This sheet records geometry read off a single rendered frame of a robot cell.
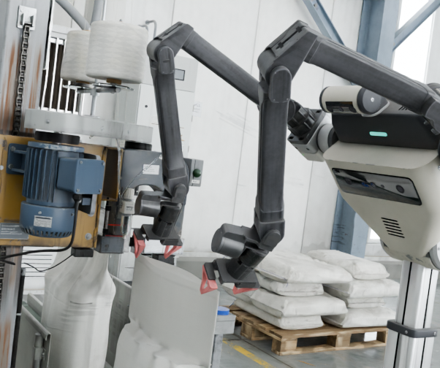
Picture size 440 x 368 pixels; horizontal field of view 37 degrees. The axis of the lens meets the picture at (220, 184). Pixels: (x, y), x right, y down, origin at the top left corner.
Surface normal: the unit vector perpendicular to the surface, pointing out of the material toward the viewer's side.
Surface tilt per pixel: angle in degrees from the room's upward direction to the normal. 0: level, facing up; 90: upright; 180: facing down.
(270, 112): 123
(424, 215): 130
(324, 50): 116
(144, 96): 90
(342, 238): 90
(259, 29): 90
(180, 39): 103
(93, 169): 90
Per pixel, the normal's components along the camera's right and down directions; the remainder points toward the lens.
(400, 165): -0.45, -0.81
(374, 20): -0.84, -0.07
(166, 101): 0.32, 0.33
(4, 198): 0.51, 0.11
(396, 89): 0.15, 0.56
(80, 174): 0.83, 0.13
